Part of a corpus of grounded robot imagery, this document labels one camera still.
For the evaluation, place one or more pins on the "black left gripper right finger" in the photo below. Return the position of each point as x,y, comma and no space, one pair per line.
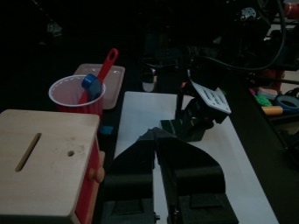
193,178

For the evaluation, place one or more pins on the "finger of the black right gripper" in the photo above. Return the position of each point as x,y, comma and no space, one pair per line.
170,125
191,136

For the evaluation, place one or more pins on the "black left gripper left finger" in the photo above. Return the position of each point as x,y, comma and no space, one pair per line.
128,175

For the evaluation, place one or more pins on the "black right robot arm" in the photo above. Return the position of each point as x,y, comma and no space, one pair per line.
229,43

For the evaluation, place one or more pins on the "small blue block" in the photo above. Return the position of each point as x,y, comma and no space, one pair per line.
105,129

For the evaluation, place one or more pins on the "green toy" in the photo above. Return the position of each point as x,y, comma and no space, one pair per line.
263,100

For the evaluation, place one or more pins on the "yellow cylinder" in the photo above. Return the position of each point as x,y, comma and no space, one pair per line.
272,110

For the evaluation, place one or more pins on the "pink toy block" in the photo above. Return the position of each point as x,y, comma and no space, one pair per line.
267,92

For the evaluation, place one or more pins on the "translucent pink plastic container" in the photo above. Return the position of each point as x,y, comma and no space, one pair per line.
113,81

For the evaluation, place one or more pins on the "wooden box with red side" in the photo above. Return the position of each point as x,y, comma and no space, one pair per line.
42,163

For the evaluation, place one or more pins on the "blue tape roll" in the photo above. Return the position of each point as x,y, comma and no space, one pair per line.
287,102

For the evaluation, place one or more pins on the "red plastic cup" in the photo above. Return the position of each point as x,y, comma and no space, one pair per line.
72,96

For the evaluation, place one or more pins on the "red can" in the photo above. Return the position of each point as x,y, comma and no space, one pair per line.
291,10

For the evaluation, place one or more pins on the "white perforated camera mount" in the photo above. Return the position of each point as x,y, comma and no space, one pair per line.
212,97

